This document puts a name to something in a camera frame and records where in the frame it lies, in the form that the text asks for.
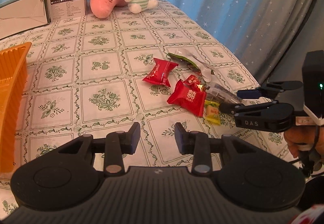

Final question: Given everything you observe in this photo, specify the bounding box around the floral checked tablecloth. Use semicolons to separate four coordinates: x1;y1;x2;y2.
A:
1;0;299;223

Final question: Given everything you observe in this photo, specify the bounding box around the small red gold candy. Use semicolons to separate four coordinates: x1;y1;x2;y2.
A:
183;75;206;92

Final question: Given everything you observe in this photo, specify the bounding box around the white green snack bag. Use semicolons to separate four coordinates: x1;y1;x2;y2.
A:
167;48;214;83

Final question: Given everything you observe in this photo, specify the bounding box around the person's right hand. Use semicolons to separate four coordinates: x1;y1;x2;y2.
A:
283;126;324;160

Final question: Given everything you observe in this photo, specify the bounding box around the grey lace-trimmed cover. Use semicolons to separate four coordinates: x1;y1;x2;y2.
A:
253;0;324;103

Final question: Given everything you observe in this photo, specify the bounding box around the long white cardboard box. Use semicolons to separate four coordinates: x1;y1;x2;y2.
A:
0;0;50;39

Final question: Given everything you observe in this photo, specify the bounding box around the red pillow snack packet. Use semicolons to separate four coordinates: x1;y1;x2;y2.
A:
143;58;178;88

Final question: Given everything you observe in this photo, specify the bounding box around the orange plastic tray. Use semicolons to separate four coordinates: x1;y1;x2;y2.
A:
1;42;31;173

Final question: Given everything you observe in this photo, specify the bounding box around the clear dark snack packet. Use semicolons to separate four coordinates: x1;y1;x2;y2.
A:
205;83;242;104

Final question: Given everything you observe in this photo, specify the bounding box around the yellow candy packet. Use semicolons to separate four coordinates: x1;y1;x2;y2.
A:
204;100;221;125

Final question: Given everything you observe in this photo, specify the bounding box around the red double-happiness snack packet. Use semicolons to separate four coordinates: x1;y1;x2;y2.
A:
167;80;207;117

